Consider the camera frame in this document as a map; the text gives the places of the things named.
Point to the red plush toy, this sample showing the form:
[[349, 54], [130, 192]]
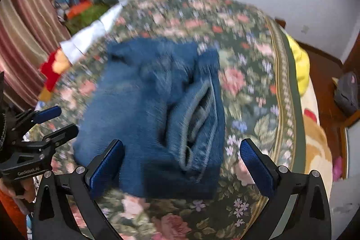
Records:
[[52, 69]]

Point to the yellow blanket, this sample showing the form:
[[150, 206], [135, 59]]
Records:
[[302, 63]]

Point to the cartoon print beige blanket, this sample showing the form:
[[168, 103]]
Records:
[[318, 154]]

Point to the pink plush toy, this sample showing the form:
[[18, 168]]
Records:
[[337, 169]]

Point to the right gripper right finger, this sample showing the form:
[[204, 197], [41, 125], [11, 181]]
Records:
[[310, 217]]

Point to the green cloth covered stand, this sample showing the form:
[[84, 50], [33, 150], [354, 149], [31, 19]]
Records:
[[85, 18]]

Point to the blue denim jacket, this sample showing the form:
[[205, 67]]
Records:
[[158, 117]]

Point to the grey backpack on floor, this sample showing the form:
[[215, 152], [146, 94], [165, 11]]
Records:
[[346, 93]]

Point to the striped red curtain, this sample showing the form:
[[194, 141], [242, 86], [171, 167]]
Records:
[[30, 31]]

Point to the floral bedspread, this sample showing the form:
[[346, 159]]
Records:
[[261, 101]]

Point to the orange box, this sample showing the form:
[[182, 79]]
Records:
[[78, 9]]

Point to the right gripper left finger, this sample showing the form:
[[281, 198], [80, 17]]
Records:
[[53, 218]]

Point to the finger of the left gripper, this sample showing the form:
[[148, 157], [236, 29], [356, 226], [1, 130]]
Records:
[[47, 114]]

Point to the white shirt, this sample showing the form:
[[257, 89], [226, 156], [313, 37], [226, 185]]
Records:
[[78, 44]]

